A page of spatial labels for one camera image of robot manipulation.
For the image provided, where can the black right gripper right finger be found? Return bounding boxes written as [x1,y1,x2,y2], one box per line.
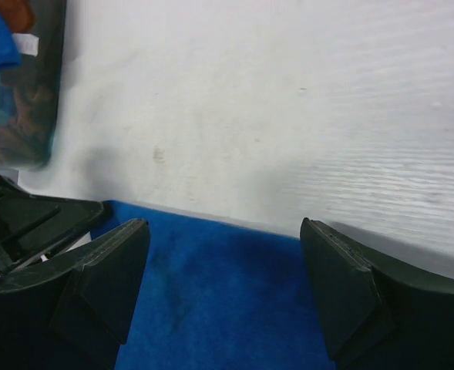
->
[300,218,454,369]

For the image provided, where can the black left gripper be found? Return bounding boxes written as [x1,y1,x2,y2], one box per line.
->
[0,176,113,288]

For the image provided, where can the teal plastic basket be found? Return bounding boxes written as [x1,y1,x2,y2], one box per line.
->
[0,1,67,170]

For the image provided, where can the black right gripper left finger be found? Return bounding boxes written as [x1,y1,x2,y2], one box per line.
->
[0,219,150,369]

